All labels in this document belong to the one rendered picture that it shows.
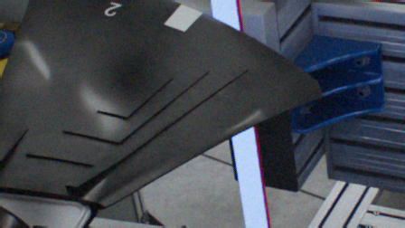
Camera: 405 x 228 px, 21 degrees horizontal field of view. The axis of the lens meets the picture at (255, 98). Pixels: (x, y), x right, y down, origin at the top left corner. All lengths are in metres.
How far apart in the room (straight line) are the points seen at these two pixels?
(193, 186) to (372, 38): 1.38
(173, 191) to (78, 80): 1.91
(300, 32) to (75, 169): 0.68
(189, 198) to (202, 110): 1.89
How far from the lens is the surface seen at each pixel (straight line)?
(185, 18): 0.79
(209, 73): 0.74
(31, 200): 0.65
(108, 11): 0.79
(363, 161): 1.42
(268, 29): 1.21
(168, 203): 2.60
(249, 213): 1.02
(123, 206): 2.38
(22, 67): 0.75
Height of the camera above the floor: 1.55
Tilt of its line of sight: 32 degrees down
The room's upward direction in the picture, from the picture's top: 8 degrees counter-clockwise
